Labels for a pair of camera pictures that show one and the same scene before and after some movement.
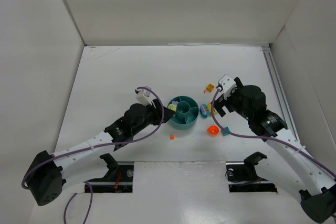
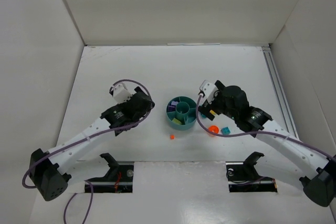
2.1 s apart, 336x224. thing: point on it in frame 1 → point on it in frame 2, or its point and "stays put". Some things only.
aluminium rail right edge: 280,92 stays put
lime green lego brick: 172,106 → 174,120
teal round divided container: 186,115 stays put
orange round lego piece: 212,129 stays put
